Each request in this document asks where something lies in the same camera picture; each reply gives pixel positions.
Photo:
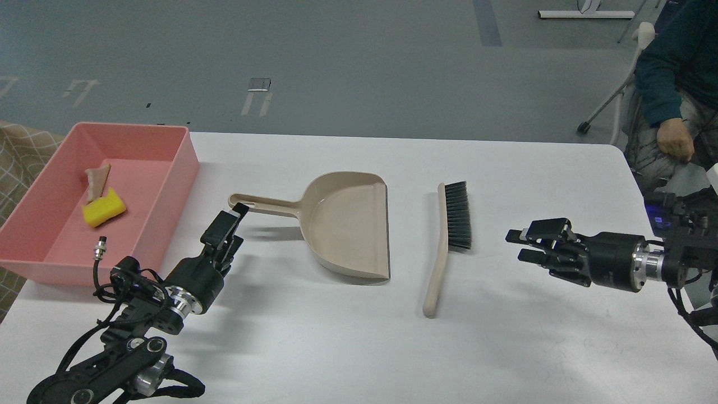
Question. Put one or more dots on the beige hand brush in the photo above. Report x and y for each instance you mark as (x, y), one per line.
(455, 232)

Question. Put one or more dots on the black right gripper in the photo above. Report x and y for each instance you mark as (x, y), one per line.
(616, 260)

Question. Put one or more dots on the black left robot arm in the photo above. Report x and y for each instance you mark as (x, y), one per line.
(116, 356)

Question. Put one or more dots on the pink plastic bin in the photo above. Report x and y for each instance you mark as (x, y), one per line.
(152, 169)

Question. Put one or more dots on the white table base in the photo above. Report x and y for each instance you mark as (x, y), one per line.
(589, 10)

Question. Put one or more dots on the beige plastic dustpan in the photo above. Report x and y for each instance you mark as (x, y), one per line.
(343, 218)

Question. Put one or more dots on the person in teal sweater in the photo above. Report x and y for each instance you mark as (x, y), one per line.
(675, 77)

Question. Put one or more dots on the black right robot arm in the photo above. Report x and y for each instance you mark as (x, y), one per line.
(684, 251)

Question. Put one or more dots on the yellow sponge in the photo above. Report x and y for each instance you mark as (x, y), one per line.
(103, 209)

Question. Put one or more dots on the beige checkered cloth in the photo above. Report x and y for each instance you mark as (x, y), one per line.
(25, 151)

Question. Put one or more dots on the person's hand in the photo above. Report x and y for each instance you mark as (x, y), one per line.
(674, 139)

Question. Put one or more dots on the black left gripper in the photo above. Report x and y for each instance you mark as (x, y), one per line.
(194, 284)

